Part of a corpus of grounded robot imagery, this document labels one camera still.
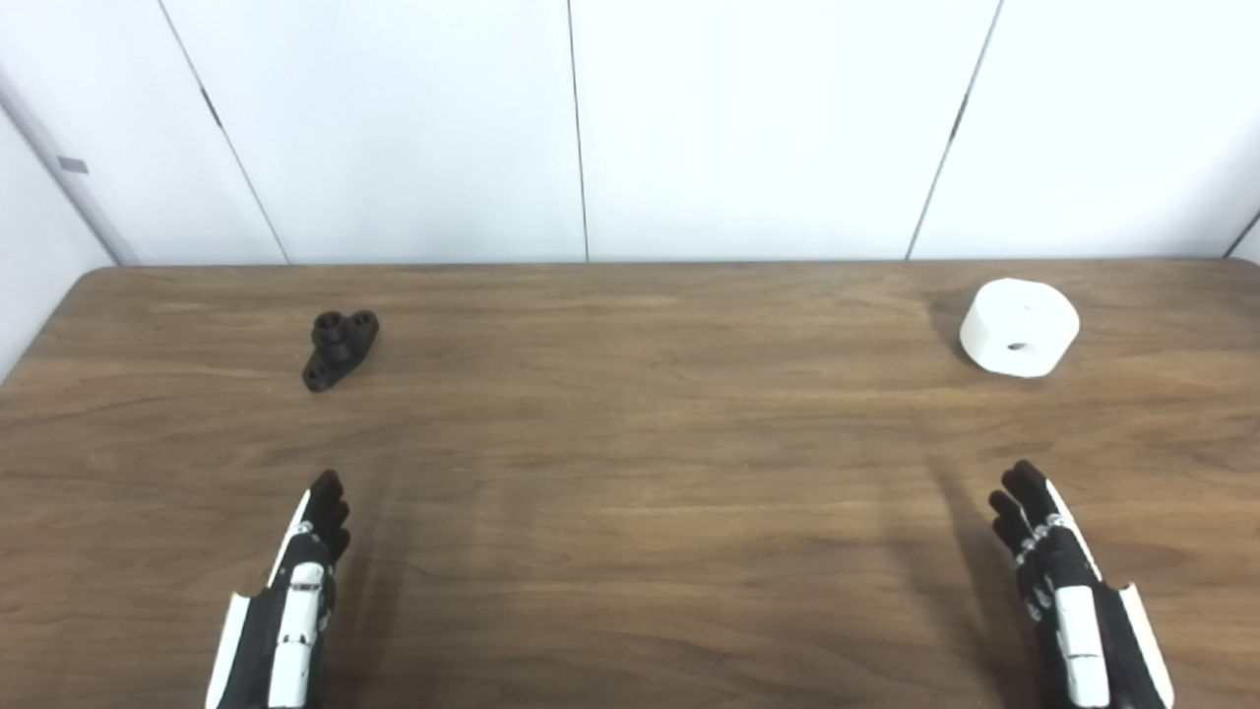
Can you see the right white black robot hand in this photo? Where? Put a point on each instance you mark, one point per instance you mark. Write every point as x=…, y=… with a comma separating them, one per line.
x=1078, y=620

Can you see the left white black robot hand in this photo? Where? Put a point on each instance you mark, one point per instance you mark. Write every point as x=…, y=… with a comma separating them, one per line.
x=295, y=611

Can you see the black flanged holder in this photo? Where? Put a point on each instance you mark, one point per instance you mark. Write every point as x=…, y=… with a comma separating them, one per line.
x=338, y=347

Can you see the round white piece with holes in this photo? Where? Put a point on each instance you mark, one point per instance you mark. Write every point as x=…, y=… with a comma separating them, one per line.
x=1014, y=320

